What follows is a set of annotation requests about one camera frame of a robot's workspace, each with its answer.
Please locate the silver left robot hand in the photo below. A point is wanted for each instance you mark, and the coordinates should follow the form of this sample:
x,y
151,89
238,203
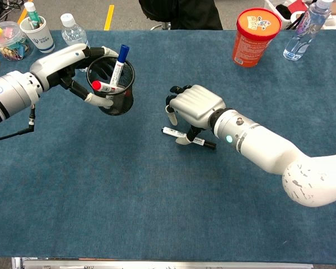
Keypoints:
x,y
56,63

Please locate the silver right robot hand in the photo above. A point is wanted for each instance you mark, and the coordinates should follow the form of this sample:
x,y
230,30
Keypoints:
x,y
198,105

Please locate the black cap whiteboard marker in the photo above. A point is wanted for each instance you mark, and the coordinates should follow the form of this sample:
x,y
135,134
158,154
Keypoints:
x,y
169,131

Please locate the red cap whiteboard marker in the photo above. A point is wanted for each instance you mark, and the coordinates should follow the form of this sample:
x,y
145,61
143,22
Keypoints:
x,y
103,87

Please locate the blue cap whiteboard marker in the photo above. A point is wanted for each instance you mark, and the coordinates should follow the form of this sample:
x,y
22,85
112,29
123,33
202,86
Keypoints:
x,y
119,67

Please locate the black cylindrical cup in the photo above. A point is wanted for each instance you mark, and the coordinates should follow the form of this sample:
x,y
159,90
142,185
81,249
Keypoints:
x,y
123,106

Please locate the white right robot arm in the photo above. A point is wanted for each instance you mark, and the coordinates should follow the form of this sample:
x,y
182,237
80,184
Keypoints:
x,y
268,151

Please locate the white paper cup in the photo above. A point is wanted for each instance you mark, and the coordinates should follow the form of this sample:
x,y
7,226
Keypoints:
x,y
42,39

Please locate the white cap water bottle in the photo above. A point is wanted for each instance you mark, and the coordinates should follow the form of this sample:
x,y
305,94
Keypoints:
x,y
72,32

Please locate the clear jar of clips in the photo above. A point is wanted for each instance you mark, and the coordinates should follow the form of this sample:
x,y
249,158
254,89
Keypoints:
x,y
8,45

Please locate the green white tube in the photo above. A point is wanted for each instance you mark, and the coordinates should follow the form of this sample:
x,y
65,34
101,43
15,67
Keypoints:
x,y
32,12

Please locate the orange lidded canister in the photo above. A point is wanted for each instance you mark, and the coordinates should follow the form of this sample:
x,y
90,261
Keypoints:
x,y
252,45

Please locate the chrome stool base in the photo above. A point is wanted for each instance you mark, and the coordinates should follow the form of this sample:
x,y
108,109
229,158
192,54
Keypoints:
x,y
161,26

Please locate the person in black clothes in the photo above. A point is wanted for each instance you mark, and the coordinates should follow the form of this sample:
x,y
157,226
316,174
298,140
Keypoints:
x,y
184,14

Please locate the blue felt table cover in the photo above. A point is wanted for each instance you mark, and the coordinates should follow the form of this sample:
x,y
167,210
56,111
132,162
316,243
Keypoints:
x,y
168,196

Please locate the purple label clear bottle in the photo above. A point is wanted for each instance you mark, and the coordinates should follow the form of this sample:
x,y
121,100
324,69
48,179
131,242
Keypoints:
x,y
302,36

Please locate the white storage basket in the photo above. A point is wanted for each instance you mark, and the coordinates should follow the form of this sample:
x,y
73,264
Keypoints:
x,y
285,14

